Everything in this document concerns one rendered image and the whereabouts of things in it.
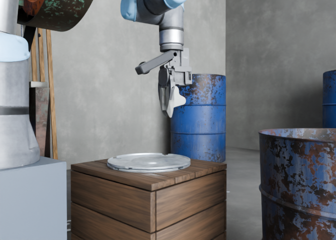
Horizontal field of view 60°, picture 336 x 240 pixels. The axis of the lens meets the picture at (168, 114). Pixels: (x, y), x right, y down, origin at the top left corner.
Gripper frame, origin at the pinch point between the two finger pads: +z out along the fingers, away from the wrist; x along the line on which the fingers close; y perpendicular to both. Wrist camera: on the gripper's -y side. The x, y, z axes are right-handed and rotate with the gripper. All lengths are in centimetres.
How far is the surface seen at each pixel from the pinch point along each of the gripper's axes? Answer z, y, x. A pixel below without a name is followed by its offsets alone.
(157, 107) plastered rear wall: -1, 89, 225
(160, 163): 17.2, 2.2, 9.5
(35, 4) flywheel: -49, -35, 65
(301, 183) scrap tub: 15.4, 17.5, -34.1
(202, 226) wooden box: 36.1, 11.6, -1.5
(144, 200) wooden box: 22.8, -10.1, -8.3
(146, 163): 16.9, -2.5, 10.4
